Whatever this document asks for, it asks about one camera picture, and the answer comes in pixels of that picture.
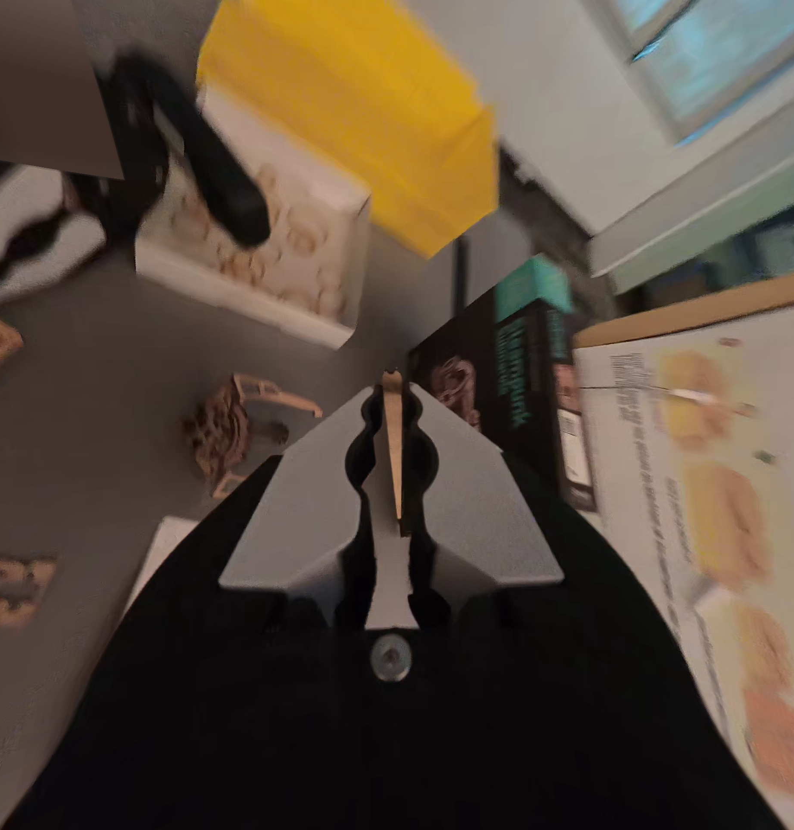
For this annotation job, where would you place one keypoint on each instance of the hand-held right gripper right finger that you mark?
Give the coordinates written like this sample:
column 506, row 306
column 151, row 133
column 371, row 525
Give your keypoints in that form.
column 481, row 525

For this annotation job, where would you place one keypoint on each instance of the assembled wooden model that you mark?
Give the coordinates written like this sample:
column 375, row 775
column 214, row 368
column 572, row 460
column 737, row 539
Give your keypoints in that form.
column 222, row 428

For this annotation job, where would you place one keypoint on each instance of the small wooden model part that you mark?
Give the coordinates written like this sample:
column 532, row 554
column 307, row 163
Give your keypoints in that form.
column 392, row 441

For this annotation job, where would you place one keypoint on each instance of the printed cardboard box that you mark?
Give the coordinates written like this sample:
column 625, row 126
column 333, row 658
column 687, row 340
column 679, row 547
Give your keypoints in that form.
column 695, row 519

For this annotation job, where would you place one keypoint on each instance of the wooden parts strip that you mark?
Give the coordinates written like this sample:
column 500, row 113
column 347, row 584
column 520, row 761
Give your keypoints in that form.
column 14, row 590

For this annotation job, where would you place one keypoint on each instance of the white instruction booklet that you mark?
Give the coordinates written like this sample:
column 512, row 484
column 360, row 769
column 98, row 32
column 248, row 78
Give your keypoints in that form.
column 160, row 551

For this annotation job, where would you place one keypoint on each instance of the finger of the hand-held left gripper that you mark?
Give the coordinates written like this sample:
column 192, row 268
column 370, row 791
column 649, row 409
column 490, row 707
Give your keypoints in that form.
column 14, row 201
column 53, row 253

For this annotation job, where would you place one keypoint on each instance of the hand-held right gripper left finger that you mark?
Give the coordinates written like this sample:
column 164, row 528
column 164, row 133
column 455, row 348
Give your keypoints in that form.
column 299, row 525

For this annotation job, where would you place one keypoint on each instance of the pale wooden parts sheet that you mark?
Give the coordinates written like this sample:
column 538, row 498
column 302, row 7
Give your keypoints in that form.
column 280, row 240

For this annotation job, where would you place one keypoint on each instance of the black product box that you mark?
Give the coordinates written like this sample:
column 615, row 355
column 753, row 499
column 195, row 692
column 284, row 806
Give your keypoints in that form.
column 526, row 389

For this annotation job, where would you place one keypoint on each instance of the yellow board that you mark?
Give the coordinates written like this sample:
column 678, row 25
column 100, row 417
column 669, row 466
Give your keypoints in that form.
column 371, row 110

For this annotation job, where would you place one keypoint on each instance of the white window ledge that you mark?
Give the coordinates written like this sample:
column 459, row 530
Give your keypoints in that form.
column 695, row 220

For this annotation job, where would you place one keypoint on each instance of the white cardboard box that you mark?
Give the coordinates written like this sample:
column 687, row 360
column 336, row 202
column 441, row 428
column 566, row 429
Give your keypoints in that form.
column 241, row 295

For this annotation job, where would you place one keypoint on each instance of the window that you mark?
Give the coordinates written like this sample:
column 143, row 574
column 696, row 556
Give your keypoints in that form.
column 727, row 58

